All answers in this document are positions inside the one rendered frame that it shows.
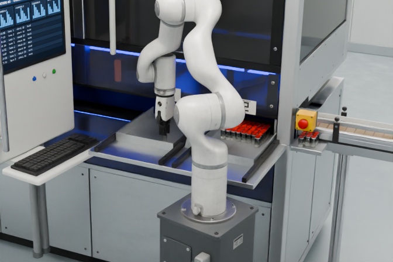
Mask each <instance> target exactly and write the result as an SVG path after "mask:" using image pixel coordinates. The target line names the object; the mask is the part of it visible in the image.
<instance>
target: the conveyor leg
mask: <svg viewBox="0 0 393 262"><path fill-rule="evenodd" d="M332 153H337V154H339V155H338V162H337V173H336V185H335V196H334V203H333V215H332V226H331V233H330V244H329V255H328V262H339V259H340V248H341V242H342V231H343V221H344V210H345V203H346V192H347V182H348V176H349V165H350V156H354V155H350V154H344V153H338V152H334V151H333V152H332Z"/></svg>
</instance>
